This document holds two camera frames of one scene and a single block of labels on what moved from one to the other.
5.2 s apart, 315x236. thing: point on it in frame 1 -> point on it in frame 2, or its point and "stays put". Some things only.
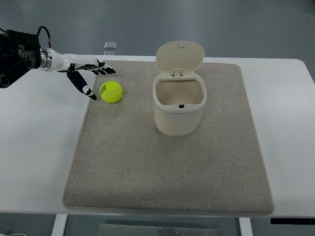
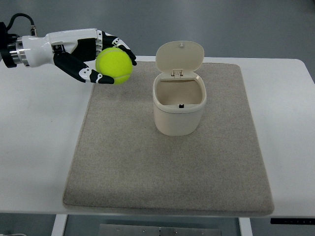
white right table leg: (245, 226) stays put
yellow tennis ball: (111, 91) -> (115, 63)
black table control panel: (293, 221) stays put
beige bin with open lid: (179, 92) stays put
